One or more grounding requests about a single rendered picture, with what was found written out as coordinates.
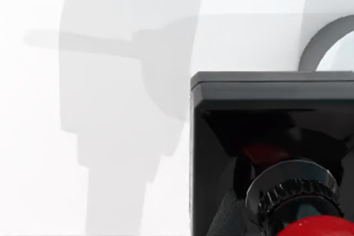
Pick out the grey round ring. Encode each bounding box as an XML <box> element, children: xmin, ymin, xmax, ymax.
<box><xmin>298</xmin><ymin>14</ymin><xmax>354</xmax><ymax>73</ymax></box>

